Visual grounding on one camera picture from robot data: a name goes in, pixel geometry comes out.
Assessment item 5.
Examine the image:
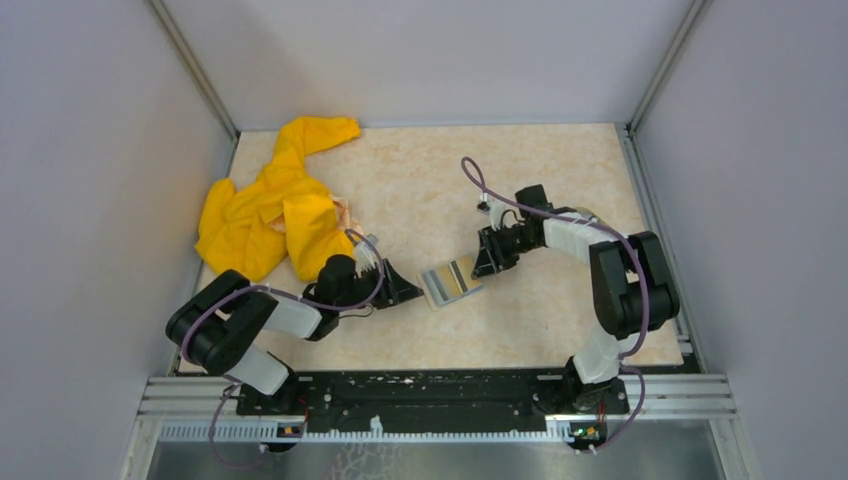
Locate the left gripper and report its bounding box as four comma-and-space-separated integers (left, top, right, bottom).
336, 258, 424, 312

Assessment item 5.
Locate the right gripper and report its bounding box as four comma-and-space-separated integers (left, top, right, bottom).
471, 223, 541, 280

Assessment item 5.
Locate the clear plastic card holder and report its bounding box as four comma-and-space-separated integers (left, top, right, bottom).
417, 256, 485, 313

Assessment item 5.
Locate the gold credit card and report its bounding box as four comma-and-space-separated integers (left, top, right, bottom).
423, 259, 482, 303

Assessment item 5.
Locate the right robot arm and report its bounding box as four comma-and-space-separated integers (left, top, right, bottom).
471, 185, 680, 412

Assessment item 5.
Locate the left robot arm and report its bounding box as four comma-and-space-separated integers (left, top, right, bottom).
165, 255, 424, 414

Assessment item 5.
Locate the beige oval tray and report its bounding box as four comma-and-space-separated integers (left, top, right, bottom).
574, 207, 601, 222

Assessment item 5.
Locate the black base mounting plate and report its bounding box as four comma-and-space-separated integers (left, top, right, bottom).
236, 367, 631, 433

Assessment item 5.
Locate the yellow cloth garment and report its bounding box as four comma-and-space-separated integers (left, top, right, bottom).
195, 116, 361, 283

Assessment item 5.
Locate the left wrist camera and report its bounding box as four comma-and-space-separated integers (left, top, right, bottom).
352, 232, 382, 277

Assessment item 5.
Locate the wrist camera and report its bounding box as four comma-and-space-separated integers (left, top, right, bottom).
352, 232, 382, 277
476, 192, 507, 230

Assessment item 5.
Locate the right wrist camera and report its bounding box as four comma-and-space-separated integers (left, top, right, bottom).
476, 192, 507, 230

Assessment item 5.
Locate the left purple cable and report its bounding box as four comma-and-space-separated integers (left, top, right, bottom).
180, 229, 387, 470

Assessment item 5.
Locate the purple cable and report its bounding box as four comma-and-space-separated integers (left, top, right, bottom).
180, 229, 387, 470
460, 156, 648, 456

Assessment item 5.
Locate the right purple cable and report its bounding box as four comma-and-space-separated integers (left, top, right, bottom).
460, 156, 648, 456

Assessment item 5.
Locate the white slotted cable duct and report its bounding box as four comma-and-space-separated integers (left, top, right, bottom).
158, 417, 574, 444

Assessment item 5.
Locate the aluminium frame rail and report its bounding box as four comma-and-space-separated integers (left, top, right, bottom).
138, 369, 737, 420

